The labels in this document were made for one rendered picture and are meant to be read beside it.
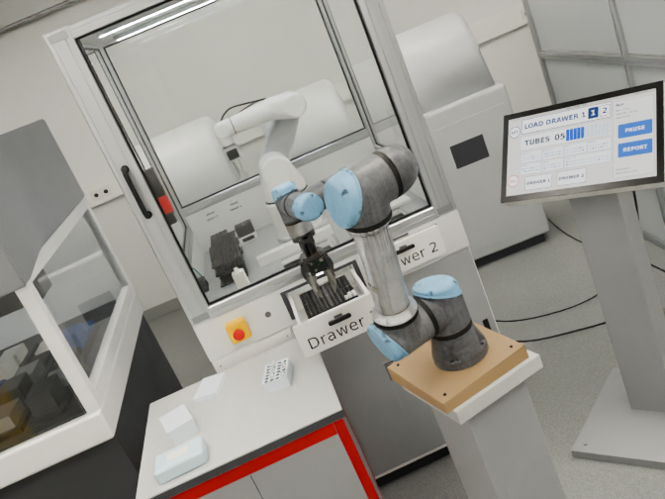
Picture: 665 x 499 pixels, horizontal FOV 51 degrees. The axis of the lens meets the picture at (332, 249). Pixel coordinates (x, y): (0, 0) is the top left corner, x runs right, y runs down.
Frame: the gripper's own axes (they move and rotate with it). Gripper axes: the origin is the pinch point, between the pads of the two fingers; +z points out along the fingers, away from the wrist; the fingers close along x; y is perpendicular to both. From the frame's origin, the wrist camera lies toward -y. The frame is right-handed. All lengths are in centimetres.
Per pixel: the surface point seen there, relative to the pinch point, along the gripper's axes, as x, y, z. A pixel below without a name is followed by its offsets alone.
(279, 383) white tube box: -25.0, -0.6, 22.0
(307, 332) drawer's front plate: -10.6, -1.1, 10.3
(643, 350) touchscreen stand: 92, -3, 70
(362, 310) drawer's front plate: 7.7, -1.1, 11.3
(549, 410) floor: 64, -36, 100
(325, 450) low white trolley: -19.3, 23.9, 34.8
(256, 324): -26.5, -34.9, 14.3
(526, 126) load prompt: 83, -22, -15
